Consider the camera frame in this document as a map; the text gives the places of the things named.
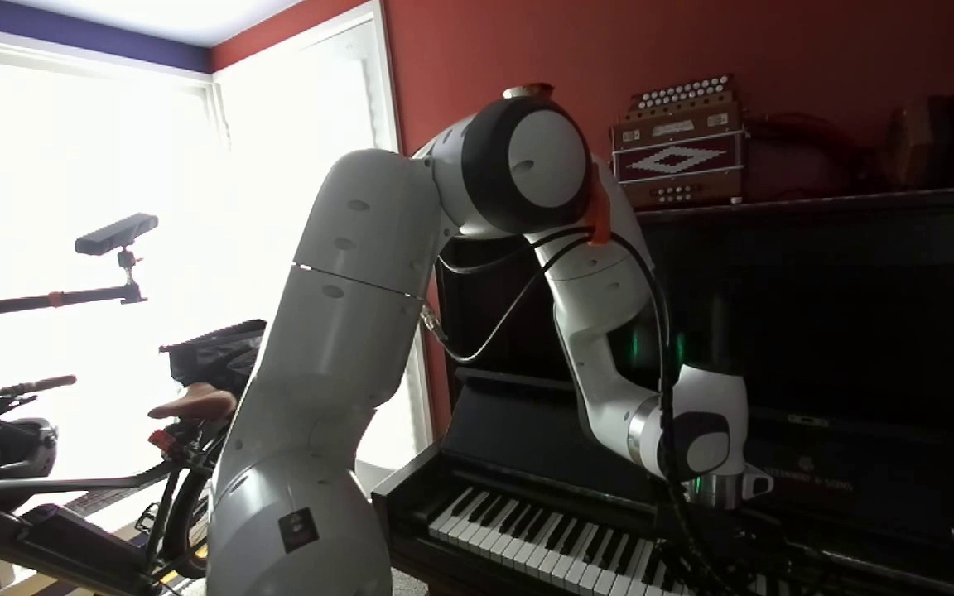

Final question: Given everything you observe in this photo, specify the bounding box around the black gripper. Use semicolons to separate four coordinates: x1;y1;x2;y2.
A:
702;503;774;572

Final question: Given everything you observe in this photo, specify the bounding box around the black piano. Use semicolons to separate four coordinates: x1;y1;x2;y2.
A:
371;178;954;596

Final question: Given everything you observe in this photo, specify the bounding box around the brown wooden concertina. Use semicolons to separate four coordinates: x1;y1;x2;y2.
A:
884;85;954;191

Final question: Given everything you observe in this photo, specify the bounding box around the black bicycle bag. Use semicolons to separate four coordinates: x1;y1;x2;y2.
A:
155;317;269;402

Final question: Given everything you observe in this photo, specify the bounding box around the bicycle with brown saddle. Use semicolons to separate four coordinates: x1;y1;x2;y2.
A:
0;371;270;596

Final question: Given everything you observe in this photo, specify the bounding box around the red patterned button accordion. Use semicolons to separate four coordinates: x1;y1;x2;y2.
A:
610;73;747;211

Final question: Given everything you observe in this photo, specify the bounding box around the black stereo camera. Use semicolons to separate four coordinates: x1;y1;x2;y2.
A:
68;208;162;258

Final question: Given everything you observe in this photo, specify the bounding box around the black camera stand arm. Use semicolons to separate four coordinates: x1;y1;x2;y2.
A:
0;249;151;324

